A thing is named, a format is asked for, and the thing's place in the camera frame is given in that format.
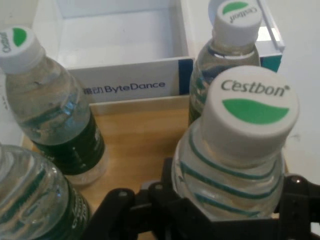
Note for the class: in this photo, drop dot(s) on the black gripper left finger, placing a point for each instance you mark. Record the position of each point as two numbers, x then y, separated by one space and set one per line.
150 212

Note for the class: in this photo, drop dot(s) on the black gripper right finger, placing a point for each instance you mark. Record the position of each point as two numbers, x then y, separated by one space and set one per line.
300 212

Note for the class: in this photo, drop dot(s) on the green label water bottle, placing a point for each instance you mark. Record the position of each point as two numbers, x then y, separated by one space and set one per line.
50 112
235 27
250 130
30 200

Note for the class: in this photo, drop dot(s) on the bamboo tray with cream rim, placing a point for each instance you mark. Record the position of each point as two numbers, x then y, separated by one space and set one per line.
140 140

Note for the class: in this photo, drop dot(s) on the white and blue cardboard box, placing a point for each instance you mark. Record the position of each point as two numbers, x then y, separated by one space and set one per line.
120 37

